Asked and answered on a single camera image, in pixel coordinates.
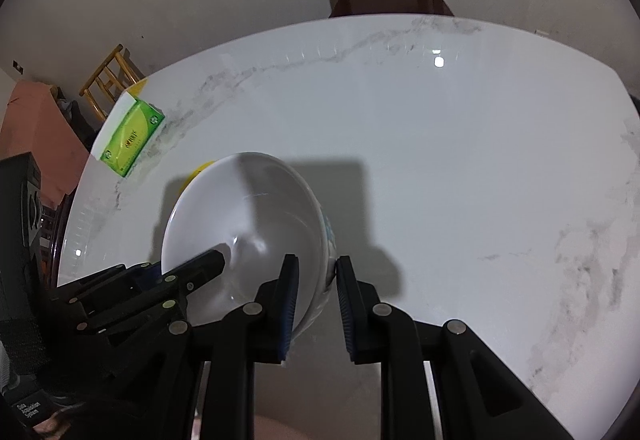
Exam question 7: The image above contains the white Dog bowl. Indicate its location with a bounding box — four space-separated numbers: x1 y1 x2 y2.
160 153 337 336

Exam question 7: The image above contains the pink bowl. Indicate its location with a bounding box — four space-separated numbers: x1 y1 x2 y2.
254 415 310 440

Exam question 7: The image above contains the person's left hand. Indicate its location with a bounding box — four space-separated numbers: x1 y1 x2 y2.
32 406 82 440

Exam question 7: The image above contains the yellow warning sticker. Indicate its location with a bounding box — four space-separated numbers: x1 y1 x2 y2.
186 160 215 185

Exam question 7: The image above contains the green tissue box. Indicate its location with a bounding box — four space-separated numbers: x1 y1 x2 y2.
90 92 165 178

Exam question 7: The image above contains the pink cloth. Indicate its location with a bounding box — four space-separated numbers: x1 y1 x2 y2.
1 81 89 209

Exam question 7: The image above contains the bamboo chair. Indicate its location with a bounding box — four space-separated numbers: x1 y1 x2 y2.
79 44 144 122

